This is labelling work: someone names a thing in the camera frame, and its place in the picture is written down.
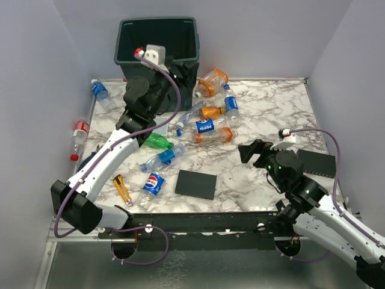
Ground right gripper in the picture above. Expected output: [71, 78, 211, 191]
[238, 137, 289, 190]

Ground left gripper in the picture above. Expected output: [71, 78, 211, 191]
[148, 55, 197, 117]

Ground orange flower label bottle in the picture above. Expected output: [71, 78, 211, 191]
[192, 127, 237, 143]

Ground clear crushed water bottle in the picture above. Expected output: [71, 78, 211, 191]
[176, 101, 207, 129]

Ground small orange juice bottle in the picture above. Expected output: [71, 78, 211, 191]
[199, 106, 226, 120]

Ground pepsi bottle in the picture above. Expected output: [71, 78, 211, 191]
[196, 118, 229, 134]
[138, 171, 167, 209]

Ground blue label water bottle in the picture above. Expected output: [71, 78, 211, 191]
[223, 84, 241, 123]

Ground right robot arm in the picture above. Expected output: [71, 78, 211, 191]
[238, 139, 384, 288]

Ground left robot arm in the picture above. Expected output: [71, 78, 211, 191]
[51, 55, 199, 238]

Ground dark green bin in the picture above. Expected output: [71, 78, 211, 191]
[114, 17, 200, 111]

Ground large orange jar bottle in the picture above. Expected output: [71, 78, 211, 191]
[196, 69, 229, 98]

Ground black flat box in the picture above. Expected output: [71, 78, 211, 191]
[174, 170, 217, 200]

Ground white smartphone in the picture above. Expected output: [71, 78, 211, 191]
[153, 116, 168, 136]

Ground black box at right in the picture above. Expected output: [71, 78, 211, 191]
[297, 149, 336, 178]

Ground green crushed bottle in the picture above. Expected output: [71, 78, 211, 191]
[144, 132, 174, 149]

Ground blue cap water bottle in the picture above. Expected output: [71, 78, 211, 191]
[140, 144, 185, 172]

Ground blue water bottle far left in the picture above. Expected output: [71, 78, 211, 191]
[91, 79, 116, 110]

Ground red cola bottle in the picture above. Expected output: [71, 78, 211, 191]
[70, 119, 90, 161]

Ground yellow utility knife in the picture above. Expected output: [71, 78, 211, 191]
[113, 175, 133, 207]

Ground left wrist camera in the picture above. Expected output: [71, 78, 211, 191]
[134, 44, 166, 66]

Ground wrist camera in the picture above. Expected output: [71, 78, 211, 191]
[270, 128, 297, 151]
[134, 44, 166, 66]

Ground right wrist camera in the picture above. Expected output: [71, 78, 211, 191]
[270, 128, 297, 151]

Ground black mounting rail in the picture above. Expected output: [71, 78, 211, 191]
[98, 211, 294, 251]

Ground blue handled pliers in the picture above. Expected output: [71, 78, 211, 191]
[77, 145, 100, 172]

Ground aluminium frame rail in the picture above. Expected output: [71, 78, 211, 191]
[34, 217, 134, 288]

